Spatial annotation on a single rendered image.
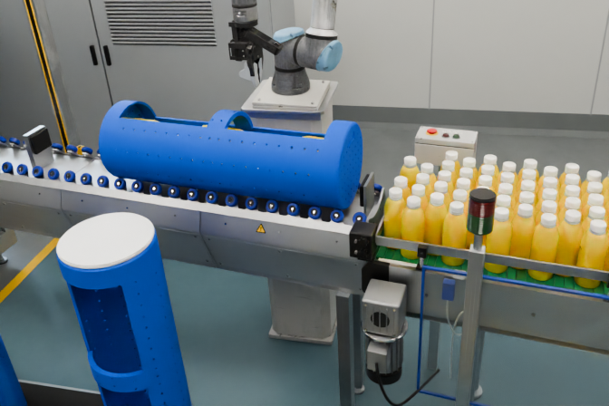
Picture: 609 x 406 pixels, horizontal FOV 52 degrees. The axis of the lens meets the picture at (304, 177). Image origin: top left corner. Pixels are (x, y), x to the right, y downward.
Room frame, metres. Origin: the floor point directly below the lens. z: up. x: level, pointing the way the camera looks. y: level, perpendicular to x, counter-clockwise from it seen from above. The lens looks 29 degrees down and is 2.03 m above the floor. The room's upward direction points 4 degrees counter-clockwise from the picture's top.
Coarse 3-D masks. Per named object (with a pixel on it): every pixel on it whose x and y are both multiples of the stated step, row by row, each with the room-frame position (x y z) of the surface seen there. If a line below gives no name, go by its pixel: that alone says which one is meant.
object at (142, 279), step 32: (160, 256) 1.54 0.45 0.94; (96, 288) 1.38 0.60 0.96; (128, 288) 1.40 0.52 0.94; (160, 288) 1.48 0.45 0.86; (96, 320) 1.58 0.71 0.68; (128, 320) 1.65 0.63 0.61; (160, 320) 1.45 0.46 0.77; (96, 352) 1.54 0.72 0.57; (128, 352) 1.63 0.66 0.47; (160, 352) 1.43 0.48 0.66; (128, 384) 1.38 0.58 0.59; (160, 384) 1.41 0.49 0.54
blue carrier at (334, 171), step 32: (128, 128) 1.95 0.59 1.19; (160, 128) 1.91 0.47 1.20; (192, 128) 1.88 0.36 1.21; (224, 128) 1.84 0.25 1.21; (256, 128) 2.02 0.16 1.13; (352, 128) 1.77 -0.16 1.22; (128, 160) 1.91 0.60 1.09; (160, 160) 1.86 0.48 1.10; (192, 160) 1.82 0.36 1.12; (224, 160) 1.78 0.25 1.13; (256, 160) 1.74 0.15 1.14; (288, 160) 1.70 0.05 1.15; (320, 160) 1.67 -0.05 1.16; (352, 160) 1.76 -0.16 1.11; (224, 192) 1.84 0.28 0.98; (256, 192) 1.75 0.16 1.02; (288, 192) 1.70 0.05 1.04; (320, 192) 1.65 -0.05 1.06; (352, 192) 1.76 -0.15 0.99
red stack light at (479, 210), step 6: (468, 204) 1.27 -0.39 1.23; (474, 204) 1.24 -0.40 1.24; (480, 204) 1.23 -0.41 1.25; (486, 204) 1.23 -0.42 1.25; (492, 204) 1.24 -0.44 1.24; (468, 210) 1.26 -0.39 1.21; (474, 210) 1.24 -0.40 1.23; (480, 210) 1.23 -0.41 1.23; (486, 210) 1.23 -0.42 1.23; (492, 210) 1.24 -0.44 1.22; (474, 216) 1.24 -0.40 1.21; (480, 216) 1.23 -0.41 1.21; (486, 216) 1.23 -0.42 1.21
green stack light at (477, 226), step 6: (468, 216) 1.26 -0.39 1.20; (492, 216) 1.24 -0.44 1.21; (468, 222) 1.26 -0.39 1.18; (474, 222) 1.24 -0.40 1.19; (480, 222) 1.23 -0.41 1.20; (486, 222) 1.23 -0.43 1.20; (492, 222) 1.24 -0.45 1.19; (468, 228) 1.26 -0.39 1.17; (474, 228) 1.24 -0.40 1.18; (480, 228) 1.23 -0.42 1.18; (486, 228) 1.23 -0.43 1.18; (492, 228) 1.24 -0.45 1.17; (474, 234) 1.24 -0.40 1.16; (480, 234) 1.23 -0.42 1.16; (486, 234) 1.23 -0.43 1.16
